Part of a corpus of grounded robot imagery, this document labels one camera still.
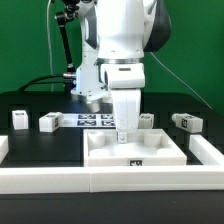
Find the black cable bundle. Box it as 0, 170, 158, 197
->
18, 73, 68, 92

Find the white square table top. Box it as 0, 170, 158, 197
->
83, 129, 187, 167

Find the white left fence wall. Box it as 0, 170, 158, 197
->
0, 136, 9, 164

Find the white thin cable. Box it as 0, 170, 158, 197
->
45, 0, 55, 92

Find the white fence wall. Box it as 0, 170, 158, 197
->
0, 165, 224, 194
189, 135, 224, 166
0, 136, 9, 164

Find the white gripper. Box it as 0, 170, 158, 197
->
100, 63, 145, 143

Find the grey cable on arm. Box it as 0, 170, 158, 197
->
149, 51, 213, 110

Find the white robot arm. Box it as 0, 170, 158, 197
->
71, 0, 171, 143

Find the white front fence wall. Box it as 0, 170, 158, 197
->
0, 165, 224, 194

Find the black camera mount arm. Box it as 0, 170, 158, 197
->
55, 0, 80, 91

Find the white sheet with markers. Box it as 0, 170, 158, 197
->
62, 113, 115, 128

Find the white right fence wall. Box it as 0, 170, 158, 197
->
189, 135, 224, 166

